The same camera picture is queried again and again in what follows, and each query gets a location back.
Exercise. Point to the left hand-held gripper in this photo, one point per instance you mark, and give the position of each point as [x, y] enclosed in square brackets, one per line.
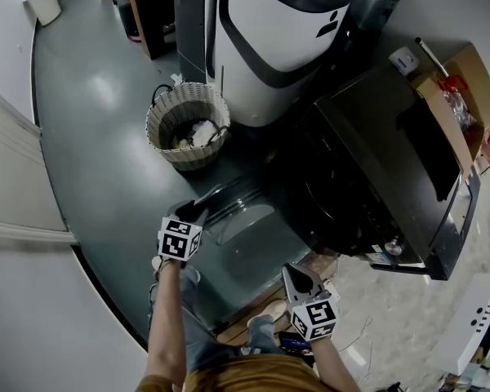
[179, 243]

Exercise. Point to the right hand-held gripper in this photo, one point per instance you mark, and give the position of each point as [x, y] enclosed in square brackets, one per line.
[314, 319]

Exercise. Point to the dark washing machine door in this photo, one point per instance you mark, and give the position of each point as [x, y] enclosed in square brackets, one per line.
[245, 219]

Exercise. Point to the person's left forearm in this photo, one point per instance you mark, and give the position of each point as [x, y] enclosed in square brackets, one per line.
[167, 321]

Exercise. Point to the person's right forearm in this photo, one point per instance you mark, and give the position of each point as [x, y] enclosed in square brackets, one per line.
[332, 366]

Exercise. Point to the silver control knob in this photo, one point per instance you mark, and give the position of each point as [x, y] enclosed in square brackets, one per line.
[394, 247]

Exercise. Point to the dark grey washing machine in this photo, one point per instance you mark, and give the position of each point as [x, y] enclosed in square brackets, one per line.
[371, 137]

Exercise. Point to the person's right shoe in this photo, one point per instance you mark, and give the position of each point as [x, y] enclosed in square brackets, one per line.
[277, 309]

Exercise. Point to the woven laundry basket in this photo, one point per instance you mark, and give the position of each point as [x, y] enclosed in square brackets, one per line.
[188, 157]

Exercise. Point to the black waist device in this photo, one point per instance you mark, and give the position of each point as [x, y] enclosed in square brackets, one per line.
[295, 343]

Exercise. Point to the white clothes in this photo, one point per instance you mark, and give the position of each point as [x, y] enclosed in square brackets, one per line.
[196, 135]

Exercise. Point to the person's brown shirt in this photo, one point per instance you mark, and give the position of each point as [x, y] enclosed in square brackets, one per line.
[249, 376]

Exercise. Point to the person's blue jeans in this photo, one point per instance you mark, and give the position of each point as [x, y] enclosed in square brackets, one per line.
[204, 337]

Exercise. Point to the white panel with black dots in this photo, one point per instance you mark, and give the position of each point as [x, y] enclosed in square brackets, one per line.
[469, 333]

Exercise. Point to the white and black appliance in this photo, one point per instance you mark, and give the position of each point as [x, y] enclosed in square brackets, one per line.
[269, 27]

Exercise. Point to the clear plastic bags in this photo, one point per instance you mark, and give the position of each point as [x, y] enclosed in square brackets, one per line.
[461, 108]

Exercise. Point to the white plastic box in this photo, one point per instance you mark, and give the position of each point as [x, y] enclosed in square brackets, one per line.
[404, 60]

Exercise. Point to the white bin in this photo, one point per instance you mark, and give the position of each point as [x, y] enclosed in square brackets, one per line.
[45, 2]

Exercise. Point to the silver metal rod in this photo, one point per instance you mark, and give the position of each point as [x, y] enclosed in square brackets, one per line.
[430, 55]

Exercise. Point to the large cardboard box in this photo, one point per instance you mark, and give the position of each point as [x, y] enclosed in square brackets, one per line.
[473, 68]

